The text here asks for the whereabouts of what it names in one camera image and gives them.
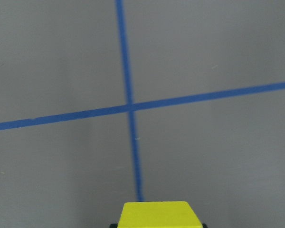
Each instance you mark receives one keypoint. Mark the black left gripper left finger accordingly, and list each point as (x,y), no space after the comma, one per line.
(114,225)

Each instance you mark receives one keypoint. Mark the yellow cube block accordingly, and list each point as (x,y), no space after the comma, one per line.
(160,214)

